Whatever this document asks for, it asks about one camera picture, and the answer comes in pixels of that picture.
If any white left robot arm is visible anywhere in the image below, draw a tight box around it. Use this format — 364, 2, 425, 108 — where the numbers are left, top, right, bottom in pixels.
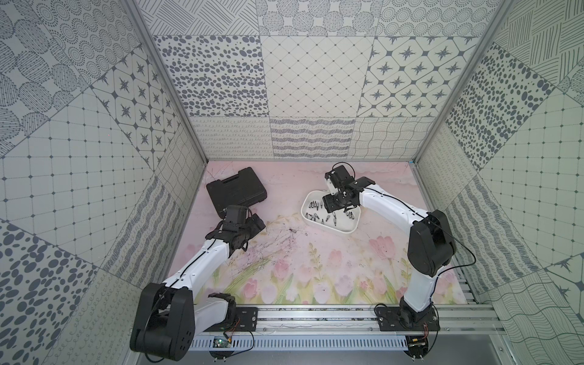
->
129, 205, 266, 363

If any aluminium mounting rail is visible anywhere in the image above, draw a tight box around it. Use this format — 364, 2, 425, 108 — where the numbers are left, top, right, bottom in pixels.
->
131, 303, 505, 337

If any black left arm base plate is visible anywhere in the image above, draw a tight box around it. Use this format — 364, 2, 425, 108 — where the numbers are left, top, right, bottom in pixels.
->
205, 307, 259, 333

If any white slotted cable duct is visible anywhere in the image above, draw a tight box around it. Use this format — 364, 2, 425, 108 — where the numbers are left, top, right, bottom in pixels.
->
189, 335, 408, 352

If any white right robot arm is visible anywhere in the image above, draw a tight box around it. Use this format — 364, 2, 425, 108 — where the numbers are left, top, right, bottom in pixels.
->
323, 164, 457, 317

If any white plastic storage box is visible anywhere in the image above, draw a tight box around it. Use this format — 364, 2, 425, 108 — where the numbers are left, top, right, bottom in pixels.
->
301, 190, 361, 235

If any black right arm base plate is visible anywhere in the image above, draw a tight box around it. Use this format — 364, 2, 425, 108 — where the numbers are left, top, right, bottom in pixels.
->
374, 304, 440, 332

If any black plastic tool case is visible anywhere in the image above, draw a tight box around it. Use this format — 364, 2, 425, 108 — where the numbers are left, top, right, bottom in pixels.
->
206, 167, 268, 218

